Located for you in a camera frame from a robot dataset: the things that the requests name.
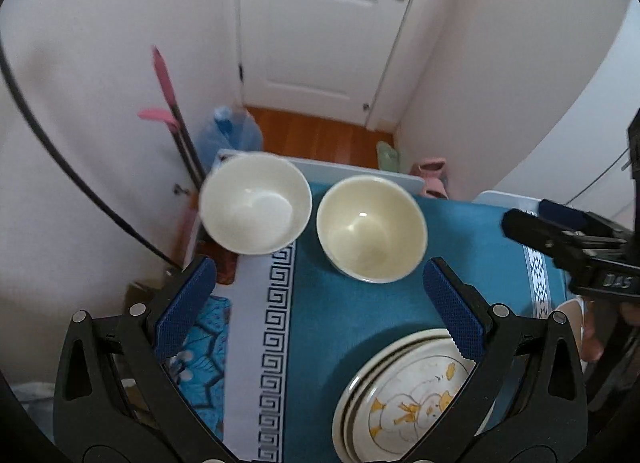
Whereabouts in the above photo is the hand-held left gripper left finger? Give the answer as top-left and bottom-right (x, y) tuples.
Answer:
(52, 255), (236, 463)

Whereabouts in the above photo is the blue water bottle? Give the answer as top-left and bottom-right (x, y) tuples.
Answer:
(197, 105), (264, 174)

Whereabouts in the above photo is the green slipper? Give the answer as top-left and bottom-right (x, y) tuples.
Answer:
(375, 141), (401, 174)

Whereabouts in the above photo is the blue tablecloth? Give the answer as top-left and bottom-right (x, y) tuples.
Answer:
(222, 178), (571, 463)

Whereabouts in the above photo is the white duck plate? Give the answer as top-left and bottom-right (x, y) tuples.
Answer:
(345, 338), (497, 463)

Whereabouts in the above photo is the grey cable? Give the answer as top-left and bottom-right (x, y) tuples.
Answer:
(565, 152), (632, 204)

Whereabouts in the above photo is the white round bowl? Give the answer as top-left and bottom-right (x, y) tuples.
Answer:
(199, 153), (314, 257)

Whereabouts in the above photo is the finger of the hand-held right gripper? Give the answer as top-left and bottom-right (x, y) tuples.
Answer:
(501, 209), (596, 269)
(539, 199), (626, 244)

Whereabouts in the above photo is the cream round bowl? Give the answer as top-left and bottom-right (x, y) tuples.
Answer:
(316, 175), (429, 285)

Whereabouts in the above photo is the white panelled door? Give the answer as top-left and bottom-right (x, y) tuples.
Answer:
(239, 0), (432, 132)

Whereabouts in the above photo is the yellow duck plate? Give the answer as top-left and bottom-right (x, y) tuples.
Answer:
(338, 333), (453, 463)

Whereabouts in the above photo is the pink slipper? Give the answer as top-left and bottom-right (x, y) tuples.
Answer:
(419, 177), (449, 199)
(411, 156), (447, 178)

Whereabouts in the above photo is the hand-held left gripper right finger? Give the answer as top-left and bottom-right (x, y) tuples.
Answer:
(420, 257), (588, 463)

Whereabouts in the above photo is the person's right hand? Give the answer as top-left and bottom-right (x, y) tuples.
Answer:
(582, 298), (608, 363)

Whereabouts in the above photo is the blue floral cloth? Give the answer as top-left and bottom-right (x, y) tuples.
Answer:
(160, 293), (232, 445)

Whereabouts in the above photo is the pink mop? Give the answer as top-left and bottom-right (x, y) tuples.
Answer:
(137, 45), (209, 184)

